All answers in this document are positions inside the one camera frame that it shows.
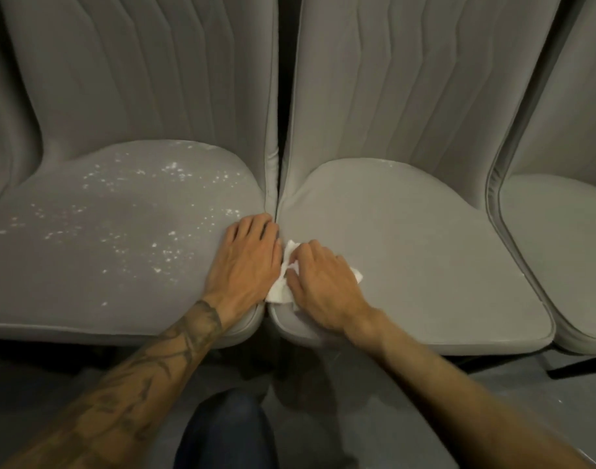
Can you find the person's left hand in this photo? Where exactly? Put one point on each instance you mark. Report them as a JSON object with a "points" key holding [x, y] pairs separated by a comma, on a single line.
{"points": [[246, 268]]}

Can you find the person's right hand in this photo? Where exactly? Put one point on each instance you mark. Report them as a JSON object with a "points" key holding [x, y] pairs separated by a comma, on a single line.
{"points": [[327, 288]]}

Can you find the white cleaning cloth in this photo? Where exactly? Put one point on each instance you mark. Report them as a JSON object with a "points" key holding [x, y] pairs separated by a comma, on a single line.
{"points": [[277, 290]]}

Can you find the grey padded chair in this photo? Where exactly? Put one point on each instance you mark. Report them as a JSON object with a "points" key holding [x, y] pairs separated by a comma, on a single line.
{"points": [[131, 239], [4, 141], [425, 263], [562, 239]]}

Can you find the person's right forearm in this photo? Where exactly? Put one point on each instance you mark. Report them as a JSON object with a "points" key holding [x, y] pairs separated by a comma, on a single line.
{"points": [[469, 410]]}

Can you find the person's left forearm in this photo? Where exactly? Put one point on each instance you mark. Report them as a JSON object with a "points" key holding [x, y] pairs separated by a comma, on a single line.
{"points": [[122, 400]]}

